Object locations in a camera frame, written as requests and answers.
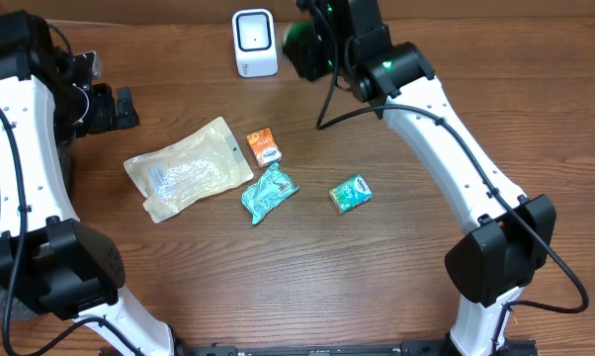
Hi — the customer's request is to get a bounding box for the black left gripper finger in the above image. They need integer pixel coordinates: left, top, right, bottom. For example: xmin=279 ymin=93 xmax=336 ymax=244
xmin=113 ymin=111 xmax=139 ymax=130
xmin=116 ymin=87 xmax=135 ymax=115

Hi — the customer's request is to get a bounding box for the small teal tissue pack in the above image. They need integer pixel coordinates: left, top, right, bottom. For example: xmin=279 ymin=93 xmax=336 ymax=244
xmin=329 ymin=175 xmax=373 ymax=214

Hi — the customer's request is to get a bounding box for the white barcode scanner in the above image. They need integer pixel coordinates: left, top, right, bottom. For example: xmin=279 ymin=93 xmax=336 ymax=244
xmin=232 ymin=8 xmax=278 ymax=78

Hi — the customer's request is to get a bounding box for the brown cardboard backboard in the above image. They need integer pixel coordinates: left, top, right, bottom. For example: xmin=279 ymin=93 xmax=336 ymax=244
xmin=0 ymin=0 xmax=595 ymax=25

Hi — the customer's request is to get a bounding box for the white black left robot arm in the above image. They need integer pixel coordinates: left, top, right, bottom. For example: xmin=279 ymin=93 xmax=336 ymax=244
xmin=0 ymin=11 xmax=185 ymax=355

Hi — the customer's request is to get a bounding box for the teal tissue pouch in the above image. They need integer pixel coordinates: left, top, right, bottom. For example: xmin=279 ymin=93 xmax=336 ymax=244
xmin=241 ymin=162 xmax=299 ymax=225

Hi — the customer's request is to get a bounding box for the green lid white jar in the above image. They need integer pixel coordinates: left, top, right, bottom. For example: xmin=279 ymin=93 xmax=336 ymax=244
xmin=282 ymin=22 xmax=312 ymax=50

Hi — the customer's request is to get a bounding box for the beige glossy plastic package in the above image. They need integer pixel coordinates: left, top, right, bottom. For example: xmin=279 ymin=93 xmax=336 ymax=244
xmin=124 ymin=117 xmax=254 ymax=223

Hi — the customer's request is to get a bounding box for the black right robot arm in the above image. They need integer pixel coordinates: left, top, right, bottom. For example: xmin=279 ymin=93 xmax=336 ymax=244
xmin=282 ymin=1 xmax=555 ymax=355

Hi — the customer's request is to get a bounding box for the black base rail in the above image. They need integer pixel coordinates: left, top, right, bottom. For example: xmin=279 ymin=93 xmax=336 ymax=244
xmin=99 ymin=338 xmax=541 ymax=356

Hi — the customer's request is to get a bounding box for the orange snack packet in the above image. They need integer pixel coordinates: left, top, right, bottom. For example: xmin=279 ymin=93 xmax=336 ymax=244
xmin=247 ymin=128 xmax=282 ymax=167

